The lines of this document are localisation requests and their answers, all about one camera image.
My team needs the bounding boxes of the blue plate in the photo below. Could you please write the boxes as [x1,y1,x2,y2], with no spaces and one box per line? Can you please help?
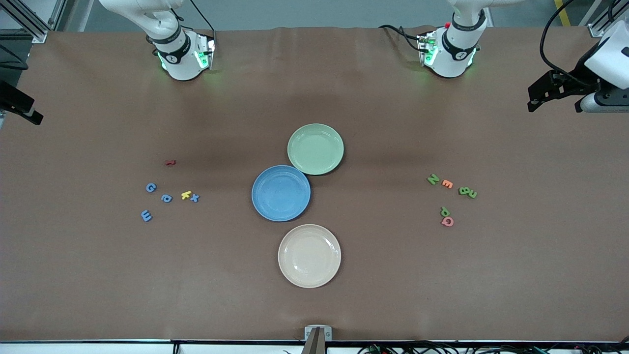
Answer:
[252,165,311,222]

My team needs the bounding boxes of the grey metal bracket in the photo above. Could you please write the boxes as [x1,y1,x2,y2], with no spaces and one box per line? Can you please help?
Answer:
[304,325,333,341]

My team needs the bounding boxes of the green plate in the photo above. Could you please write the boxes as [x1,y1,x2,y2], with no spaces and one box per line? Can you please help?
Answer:
[287,123,344,176]

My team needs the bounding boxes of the black arm base cable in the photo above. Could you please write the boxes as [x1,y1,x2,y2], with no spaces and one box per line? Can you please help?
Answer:
[378,24,424,50]

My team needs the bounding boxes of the brown table cover mat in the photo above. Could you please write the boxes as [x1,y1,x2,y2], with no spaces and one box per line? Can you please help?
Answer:
[0,26,629,343]

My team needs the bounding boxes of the beige plate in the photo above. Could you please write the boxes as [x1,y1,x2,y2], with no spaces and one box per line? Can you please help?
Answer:
[278,224,342,289]

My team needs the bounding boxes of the aluminium frame profile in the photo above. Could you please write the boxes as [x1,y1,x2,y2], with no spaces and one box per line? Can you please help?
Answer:
[587,0,620,39]
[0,0,50,44]

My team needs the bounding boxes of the beige camera post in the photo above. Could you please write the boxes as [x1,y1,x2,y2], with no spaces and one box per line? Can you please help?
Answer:
[301,328,327,354]

